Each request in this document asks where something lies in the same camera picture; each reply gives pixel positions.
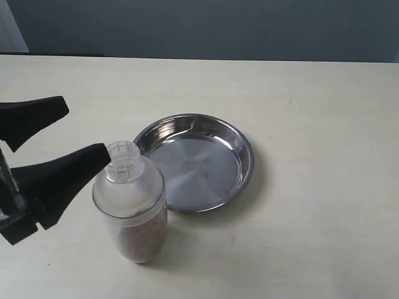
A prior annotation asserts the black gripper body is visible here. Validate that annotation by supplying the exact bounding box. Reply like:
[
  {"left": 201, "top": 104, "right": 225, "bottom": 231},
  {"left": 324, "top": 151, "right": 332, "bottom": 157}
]
[{"left": 1, "top": 151, "right": 38, "bottom": 245}]

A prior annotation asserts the clear plastic shaker bottle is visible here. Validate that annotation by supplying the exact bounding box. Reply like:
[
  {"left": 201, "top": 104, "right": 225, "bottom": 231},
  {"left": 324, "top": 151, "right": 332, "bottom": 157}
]
[{"left": 92, "top": 141, "right": 168, "bottom": 263}]

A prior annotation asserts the round stainless steel plate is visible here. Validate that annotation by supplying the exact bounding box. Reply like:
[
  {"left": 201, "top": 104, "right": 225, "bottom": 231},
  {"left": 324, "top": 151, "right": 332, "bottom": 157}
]
[{"left": 133, "top": 113, "right": 254, "bottom": 213}]

